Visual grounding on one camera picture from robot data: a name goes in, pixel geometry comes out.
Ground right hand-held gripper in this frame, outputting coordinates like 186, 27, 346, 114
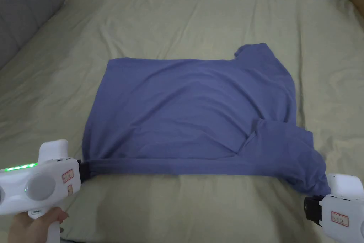
304, 173, 364, 243

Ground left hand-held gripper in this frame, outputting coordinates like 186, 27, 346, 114
0, 139, 96, 243

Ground dark blue shirt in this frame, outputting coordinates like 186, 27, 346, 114
81, 42, 332, 196

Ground person's left hand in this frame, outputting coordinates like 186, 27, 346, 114
8, 207, 70, 243

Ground bed with pale green sheet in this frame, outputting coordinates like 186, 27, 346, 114
0, 0, 364, 243

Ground grey padded headboard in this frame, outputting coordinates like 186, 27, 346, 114
0, 0, 66, 70

